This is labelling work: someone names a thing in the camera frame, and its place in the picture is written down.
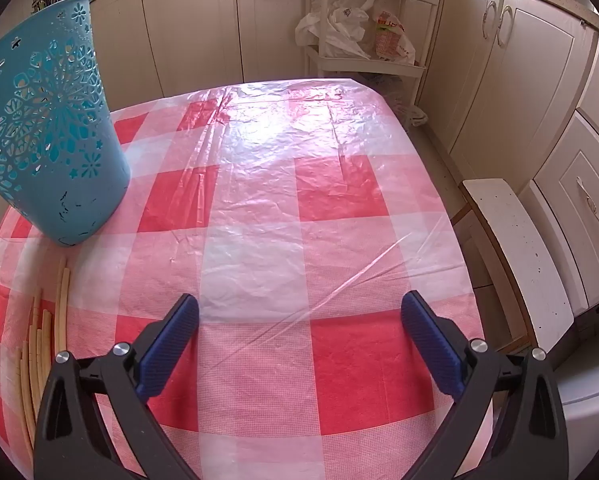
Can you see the cream drawer cabinet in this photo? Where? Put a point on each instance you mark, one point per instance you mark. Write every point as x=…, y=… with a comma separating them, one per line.
x=579, y=170

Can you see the grey floor cloth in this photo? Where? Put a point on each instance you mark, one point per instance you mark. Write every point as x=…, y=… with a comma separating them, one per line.
x=414, y=115

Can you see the red print plastic bag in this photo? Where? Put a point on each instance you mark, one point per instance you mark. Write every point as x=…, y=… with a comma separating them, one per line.
x=392, y=35

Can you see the blue perforated plastic basket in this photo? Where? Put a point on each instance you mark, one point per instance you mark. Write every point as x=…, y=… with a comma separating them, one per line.
x=44, y=135

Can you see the white plastic bag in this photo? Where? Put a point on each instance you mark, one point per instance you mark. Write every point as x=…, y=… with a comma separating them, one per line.
x=339, y=30

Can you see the wooden chopstick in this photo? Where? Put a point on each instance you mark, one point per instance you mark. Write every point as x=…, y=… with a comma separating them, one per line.
x=39, y=370
x=61, y=310
x=25, y=400
x=46, y=350
x=31, y=375

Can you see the white plastic container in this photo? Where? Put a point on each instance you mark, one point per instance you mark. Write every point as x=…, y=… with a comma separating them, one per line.
x=579, y=410

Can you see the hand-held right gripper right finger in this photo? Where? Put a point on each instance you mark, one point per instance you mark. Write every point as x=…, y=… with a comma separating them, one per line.
x=429, y=345

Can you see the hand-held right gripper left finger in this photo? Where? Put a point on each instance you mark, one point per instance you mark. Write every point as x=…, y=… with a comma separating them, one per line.
x=172, y=345

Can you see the red white checkered tablecloth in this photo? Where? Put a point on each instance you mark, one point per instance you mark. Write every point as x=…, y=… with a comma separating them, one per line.
x=279, y=210

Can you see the cream two-door kitchen cabinet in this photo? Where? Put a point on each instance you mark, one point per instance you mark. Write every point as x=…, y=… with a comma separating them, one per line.
x=504, y=90

